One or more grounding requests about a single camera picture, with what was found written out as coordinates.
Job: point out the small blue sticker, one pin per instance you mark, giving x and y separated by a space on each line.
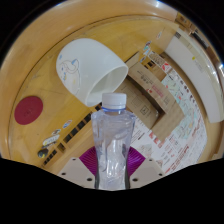
147 48

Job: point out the large printed wall poster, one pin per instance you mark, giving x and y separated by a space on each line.
186 133

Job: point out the white cartoon-print cup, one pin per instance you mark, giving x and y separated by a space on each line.
86 63

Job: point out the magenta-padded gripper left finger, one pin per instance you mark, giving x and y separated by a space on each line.
75 171

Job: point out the brown cardboard box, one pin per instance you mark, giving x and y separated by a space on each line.
150 90

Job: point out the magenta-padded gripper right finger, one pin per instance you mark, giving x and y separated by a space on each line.
148 170

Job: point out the small dark round object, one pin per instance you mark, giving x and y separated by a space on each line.
42 153

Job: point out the flat round red coaster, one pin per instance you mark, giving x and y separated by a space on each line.
28 110

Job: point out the white door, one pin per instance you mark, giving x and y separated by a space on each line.
196 73

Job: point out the clear plastic water bottle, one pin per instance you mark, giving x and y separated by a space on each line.
112 143

